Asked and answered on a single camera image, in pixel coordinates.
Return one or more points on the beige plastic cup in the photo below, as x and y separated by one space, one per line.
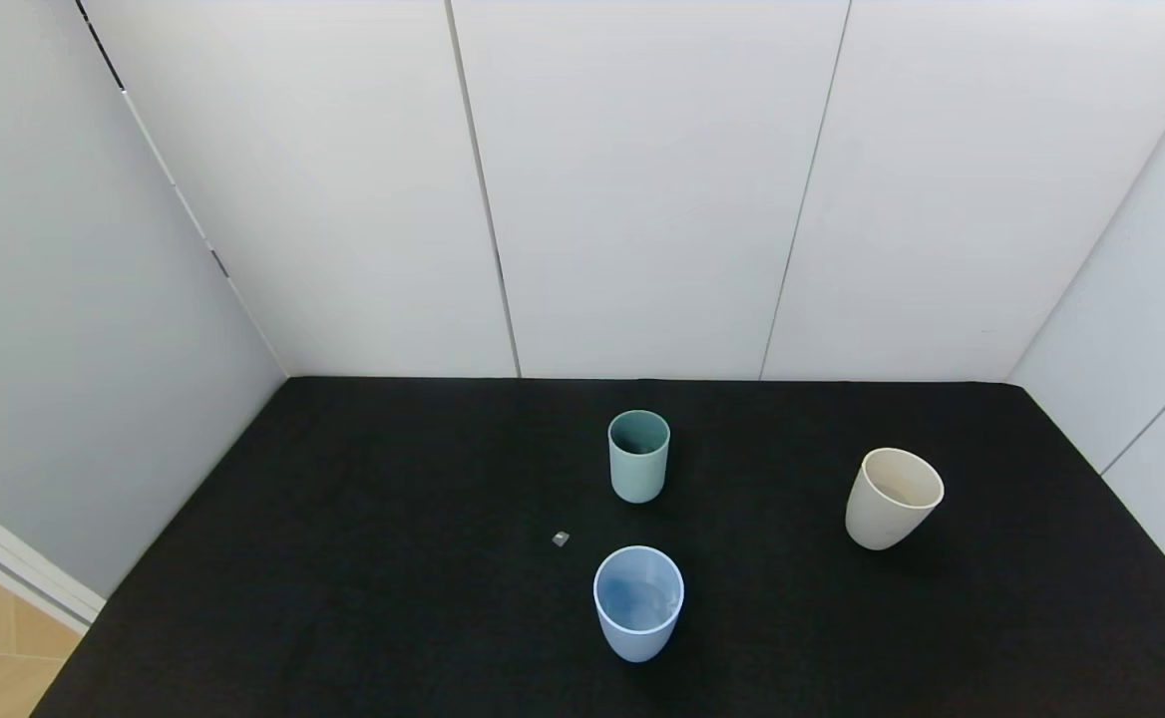
882 509

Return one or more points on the teal green plastic cup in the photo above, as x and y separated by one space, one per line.
638 469

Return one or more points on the light blue plastic cup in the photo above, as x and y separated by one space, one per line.
638 618

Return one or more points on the dark wall panel hinge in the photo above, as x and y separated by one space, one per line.
219 263

